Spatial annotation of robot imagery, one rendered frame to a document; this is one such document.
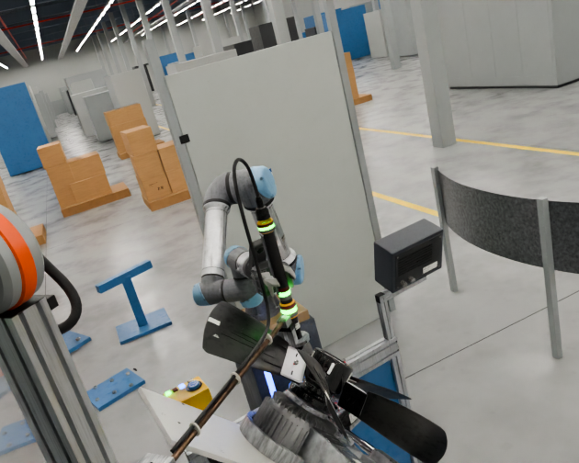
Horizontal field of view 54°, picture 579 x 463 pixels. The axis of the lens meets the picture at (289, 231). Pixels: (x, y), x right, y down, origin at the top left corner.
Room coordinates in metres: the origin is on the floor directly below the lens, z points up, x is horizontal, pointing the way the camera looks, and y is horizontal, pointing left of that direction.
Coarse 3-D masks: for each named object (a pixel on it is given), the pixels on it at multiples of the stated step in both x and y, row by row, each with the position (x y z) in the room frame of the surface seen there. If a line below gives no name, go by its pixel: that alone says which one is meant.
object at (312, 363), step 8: (304, 352) 1.10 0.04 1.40; (304, 360) 1.04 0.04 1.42; (312, 360) 1.11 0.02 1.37; (312, 368) 1.05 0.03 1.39; (320, 368) 1.16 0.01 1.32; (320, 376) 1.07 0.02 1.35; (320, 384) 1.01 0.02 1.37; (328, 392) 1.06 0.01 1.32; (328, 400) 0.99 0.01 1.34; (328, 408) 1.15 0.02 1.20; (336, 416) 0.98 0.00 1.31; (336, 424) 1.06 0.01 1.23; (344, 432) 0.97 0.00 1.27
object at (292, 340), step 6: (288, 318) 1.35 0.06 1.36; (288, 324) 1.34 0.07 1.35; (294, 324) 1.36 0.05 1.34; (282, 330) 1.35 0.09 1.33; (288, 330) 1.34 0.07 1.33; (294, 330) 1.36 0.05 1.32; (288, 336) 1.36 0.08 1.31; (294, 336) 1.36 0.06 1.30; (306, 336) 1.38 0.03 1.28; (288, 342) 1.36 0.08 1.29; (294, 342) 1.35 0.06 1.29; (300, 342) 1.36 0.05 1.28; (306, 342) 1.36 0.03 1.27
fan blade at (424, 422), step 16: (368, 400) 1.22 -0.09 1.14; (384, 400) 1.19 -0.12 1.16; (368, 416) 1.23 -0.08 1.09; (384, 416) 1.20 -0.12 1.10; (400, 416) 1.16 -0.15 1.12; (416, 416) 1.12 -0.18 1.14; (384, 432) 1.21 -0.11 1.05; (400, 432) 1.18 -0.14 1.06; (416, 432) 1.14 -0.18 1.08; (432, 432) 1.10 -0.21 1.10; (416, 448) 1.16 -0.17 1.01; (432, 448) 1.13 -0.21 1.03
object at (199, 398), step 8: (184, 384) 1.64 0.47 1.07; (200, 384) 1.61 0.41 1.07; (176, 392) 1.60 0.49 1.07; (184, 392) 1.59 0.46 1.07; (192, 392) 1.58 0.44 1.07; (200, 392) 1.57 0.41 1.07; (208, 392) 1.58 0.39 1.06; (176, 400) 1.56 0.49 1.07; (184, 400) 1.55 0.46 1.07; (192, 400) 1.56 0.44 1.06; (200, 400) 1.57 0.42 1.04; (208, 400) 1.58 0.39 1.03; (200, 408) 1.56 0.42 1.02
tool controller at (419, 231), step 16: (416, 224) 2.05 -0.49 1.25; (432, 224) 2.04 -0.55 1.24; (384, 240) 1.98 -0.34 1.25; (400, 240) 1.97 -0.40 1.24; (416, 240) 1.95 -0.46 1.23; (432, 240) 1.98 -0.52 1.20; (384, 256) 1.94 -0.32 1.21; (400, 256) 1.91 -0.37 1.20; (416, 256) 1.95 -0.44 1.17; (432, 256) 2.00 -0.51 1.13; (384, 272) 1.96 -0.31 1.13; (400, 272) 1.92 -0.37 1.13; (416, 272) 1.97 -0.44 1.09; (432, 272) 2.02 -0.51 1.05; (400, 288) 1.95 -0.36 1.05
